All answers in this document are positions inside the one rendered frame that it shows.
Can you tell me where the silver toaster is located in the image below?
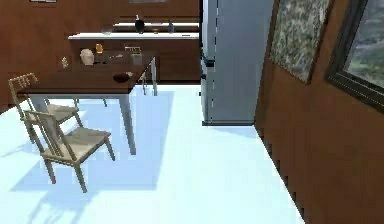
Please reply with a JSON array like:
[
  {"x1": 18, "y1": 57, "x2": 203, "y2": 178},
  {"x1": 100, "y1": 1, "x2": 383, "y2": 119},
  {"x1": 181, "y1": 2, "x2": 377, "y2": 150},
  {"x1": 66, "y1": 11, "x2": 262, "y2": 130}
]
[{"x1": 124, "y1": 46, "x2": 144, "y2": 66}]

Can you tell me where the dark brown dining table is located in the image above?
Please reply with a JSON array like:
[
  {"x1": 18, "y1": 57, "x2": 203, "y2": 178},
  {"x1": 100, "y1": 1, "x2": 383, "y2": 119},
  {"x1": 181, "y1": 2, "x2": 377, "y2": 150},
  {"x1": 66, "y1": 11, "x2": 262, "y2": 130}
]
[{"x1": 17, "y1": 55, "x2": 158, "y2": 156}]

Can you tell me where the dark brown bowl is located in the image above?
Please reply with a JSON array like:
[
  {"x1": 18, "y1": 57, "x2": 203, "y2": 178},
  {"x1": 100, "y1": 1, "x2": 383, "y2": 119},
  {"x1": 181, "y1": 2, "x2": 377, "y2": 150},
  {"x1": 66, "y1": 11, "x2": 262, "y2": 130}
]
[{"x1": 112, "y1": 72, "x2": 132, "y2": 84}]

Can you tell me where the white round jar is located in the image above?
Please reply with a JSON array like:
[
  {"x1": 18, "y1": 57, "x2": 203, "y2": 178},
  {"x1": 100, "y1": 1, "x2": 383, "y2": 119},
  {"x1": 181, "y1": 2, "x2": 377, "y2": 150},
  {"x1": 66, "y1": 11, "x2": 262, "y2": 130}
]
[{"x1": 79, "y1": 48, "x2": 95, "y2": 66}]

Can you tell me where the green patterned wall picture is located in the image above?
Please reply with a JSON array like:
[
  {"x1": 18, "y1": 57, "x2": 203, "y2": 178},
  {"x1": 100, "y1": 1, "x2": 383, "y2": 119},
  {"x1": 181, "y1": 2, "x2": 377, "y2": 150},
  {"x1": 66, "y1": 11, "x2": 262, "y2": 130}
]
[{"x1": 269, "y1": 0, "x2": 331, "y2": 85}]

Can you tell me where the black bottle white cap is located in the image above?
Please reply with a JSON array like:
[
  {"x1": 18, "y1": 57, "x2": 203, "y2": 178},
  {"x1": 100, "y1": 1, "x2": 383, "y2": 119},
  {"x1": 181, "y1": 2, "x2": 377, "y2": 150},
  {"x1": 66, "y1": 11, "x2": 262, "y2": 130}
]
[{"x1": 134, "y1": 14, "x2": 145, "y2": 35}]

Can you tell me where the grey fridge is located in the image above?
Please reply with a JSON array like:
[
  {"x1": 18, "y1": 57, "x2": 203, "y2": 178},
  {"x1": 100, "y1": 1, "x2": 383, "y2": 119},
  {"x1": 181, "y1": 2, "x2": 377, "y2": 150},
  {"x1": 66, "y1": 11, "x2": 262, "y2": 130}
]
[{"x1": 199, "y1": 0, "x2": 276, "y2": 127}]

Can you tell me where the brown kitchen counter white top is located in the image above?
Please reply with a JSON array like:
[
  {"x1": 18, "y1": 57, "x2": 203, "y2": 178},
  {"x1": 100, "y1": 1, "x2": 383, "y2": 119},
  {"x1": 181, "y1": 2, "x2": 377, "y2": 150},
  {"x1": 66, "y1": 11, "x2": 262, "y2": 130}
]
[{"x1": 67, "y1": 21, "x2": 201, "y2": 84}]

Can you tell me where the black fridge handle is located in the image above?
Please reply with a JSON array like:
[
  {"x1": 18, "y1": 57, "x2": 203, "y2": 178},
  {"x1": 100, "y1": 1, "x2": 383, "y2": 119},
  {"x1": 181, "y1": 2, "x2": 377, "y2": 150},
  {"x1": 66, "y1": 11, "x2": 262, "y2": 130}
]
[{"x1": 200, "y1": 46, "x2": 216, "y2": 68}]

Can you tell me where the dark framed window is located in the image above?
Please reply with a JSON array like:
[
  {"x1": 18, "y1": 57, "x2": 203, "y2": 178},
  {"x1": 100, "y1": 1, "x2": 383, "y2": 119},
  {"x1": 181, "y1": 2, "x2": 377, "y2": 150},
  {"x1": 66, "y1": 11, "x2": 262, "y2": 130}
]
[{"x1": 324, "y1": 0, "x2": 384, "y2": 114}]

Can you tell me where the light wooden chair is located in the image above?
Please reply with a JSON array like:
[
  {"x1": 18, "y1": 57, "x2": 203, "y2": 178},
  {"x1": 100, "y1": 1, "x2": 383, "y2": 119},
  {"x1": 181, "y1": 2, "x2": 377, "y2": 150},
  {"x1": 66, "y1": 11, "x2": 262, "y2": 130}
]
[
  {"x1": 23, "y1": 109, "x2": 116, "y2": 194},
  {"x1": 8, "y1": 72, "x2": 84, "y2": 145}
]

